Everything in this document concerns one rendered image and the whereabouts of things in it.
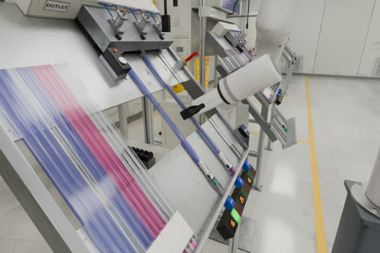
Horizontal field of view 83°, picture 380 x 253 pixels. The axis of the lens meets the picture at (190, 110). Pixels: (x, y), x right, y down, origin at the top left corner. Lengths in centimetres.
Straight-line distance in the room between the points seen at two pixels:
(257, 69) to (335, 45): 771
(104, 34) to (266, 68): 44
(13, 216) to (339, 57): 820
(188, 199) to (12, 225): 55
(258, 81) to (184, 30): 126
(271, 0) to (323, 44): 767
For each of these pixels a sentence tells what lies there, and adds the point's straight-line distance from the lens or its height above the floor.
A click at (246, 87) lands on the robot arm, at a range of 61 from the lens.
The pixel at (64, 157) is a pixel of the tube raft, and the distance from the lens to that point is 45.
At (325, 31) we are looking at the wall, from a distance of 825.
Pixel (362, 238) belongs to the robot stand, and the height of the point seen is 63.
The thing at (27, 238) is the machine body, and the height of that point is 62.
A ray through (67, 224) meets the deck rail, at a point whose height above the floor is 88.
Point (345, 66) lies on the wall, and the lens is 836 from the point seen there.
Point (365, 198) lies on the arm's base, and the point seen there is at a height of 71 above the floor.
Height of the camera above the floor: 115
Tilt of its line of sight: 18 degrees down
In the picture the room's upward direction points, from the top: straight up
